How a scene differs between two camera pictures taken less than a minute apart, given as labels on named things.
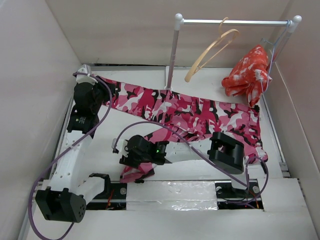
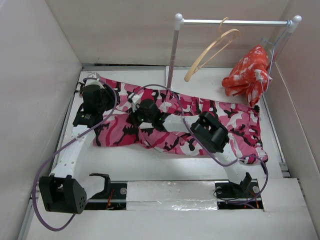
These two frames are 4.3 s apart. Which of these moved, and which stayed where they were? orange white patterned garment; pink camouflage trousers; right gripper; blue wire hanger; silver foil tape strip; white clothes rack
Moved: pink camouflage trousers; right gripper
Stayed: white clothes rack; silver foil tape strip; orange white patterned garment; blue wire hanger
